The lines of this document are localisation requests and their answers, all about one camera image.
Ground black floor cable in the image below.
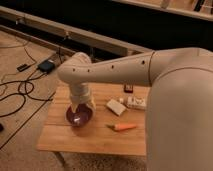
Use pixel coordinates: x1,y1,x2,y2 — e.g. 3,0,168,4
0,46,56,118

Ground purple bowl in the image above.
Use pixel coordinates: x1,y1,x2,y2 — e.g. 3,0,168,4
66,104,93,127

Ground small black device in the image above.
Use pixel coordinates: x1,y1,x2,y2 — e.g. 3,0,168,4
17,64,30,72

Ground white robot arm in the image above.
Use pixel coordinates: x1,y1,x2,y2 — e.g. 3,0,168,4
58,48,213,171

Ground long wooden beam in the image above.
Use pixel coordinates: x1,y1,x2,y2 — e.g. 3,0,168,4
0,6,152,56

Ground white small box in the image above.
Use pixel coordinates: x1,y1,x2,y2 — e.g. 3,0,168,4
126,97,146,110

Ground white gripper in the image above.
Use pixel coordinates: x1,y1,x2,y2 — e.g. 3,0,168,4
69,83,96,112

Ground wooden table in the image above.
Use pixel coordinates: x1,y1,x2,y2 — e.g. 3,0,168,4
37,82,146,156

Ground white rectangular block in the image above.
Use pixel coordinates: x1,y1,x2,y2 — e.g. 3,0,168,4
106,99,126,116

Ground orange toy carrot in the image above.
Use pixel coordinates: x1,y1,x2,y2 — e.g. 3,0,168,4
106,124,137,132

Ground black power adapter box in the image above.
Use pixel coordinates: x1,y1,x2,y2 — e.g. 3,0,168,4
37,60,55,73

